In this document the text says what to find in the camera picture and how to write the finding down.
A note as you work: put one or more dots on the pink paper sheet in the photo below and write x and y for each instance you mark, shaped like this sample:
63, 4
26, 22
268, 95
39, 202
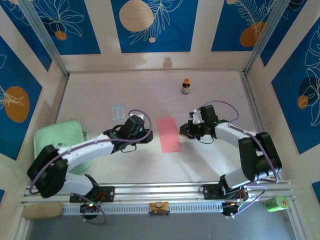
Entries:
168, 135

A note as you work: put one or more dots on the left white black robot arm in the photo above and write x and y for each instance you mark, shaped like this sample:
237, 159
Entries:
50, 172

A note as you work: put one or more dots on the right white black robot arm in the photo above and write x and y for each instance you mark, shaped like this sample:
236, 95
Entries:
257, 155

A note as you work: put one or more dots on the clear plastic packet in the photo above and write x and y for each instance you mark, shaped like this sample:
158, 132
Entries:
118, 113

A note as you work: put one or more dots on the brown bottle orange cap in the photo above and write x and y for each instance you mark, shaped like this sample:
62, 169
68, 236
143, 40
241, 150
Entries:
186, 87

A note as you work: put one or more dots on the yellow clamp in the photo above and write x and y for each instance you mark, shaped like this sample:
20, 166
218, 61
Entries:
159, 208

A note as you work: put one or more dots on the mint green case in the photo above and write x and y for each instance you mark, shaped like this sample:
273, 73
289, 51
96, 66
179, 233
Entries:
57, 132

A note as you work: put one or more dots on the green can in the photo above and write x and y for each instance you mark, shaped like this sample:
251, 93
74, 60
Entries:
276, 203

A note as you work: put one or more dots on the beige foam block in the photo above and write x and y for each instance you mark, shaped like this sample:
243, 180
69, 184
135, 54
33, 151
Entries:
42, 211

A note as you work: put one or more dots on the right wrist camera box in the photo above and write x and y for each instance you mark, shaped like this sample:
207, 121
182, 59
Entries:
195, 117

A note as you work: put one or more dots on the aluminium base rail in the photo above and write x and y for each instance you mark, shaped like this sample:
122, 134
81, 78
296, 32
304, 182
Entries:
162, 190

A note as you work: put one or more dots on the aluminium side rail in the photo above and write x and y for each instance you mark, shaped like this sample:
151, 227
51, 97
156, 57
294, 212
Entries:
252, 100

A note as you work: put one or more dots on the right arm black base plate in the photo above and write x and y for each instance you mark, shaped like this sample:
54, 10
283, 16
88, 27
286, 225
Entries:
211, 191

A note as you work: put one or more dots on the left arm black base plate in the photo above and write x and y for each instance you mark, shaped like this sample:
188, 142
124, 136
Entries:
107, 193

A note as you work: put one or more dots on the aluminium corner post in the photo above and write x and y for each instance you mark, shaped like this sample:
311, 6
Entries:
265, 35
42, 35

